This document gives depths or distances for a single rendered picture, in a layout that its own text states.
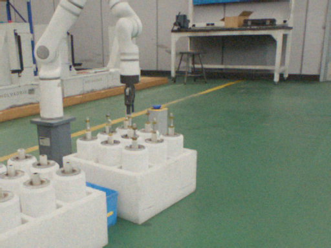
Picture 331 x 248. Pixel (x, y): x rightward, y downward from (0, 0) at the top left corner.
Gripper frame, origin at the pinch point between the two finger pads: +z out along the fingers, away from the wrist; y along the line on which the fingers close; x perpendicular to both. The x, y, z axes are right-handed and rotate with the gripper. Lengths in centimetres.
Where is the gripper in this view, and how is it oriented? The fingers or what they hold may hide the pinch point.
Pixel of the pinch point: (130, 110)
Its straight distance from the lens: 149.6
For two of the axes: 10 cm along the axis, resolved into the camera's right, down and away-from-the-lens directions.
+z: 0.2, 9.6, 2.9
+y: 1.5, -2.9, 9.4
